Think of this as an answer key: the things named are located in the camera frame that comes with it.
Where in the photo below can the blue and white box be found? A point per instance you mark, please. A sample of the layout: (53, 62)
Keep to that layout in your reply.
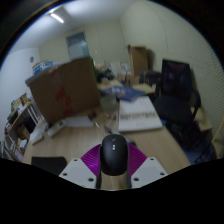
(41, 66)

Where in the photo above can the black computer mouse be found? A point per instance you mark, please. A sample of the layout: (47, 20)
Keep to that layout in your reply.
(114, 156)

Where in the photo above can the black mouse pad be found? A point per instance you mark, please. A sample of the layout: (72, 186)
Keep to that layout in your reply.
(48, 164)

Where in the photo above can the open white book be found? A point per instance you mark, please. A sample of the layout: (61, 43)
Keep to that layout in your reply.
(138, 115)

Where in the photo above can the blue book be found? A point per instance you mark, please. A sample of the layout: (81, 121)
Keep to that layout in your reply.
(130, 93)

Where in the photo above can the large brown cardboard box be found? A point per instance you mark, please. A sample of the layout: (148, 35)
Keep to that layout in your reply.
(66, 90)

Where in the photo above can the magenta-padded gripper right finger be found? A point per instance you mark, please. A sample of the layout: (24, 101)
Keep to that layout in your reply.
(148, 171)

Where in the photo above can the cluttered shelf unit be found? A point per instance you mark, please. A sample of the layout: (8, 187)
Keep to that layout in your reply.
(16, 130)

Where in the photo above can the round wall clock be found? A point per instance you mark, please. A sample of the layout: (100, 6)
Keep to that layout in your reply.
(31, 59)

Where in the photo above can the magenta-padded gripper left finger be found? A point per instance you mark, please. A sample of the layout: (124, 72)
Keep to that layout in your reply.
(78, 171)

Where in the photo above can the black office chair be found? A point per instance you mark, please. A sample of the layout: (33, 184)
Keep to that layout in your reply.
(175, 96)

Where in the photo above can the ceiling tube light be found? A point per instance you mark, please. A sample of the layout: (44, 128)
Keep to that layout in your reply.
(57, 18)

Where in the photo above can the grey door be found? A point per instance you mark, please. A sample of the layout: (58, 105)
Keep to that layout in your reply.
(77, 46)

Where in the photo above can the tall brown cardboard box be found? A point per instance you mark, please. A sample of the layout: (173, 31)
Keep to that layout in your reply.
(138, 60)

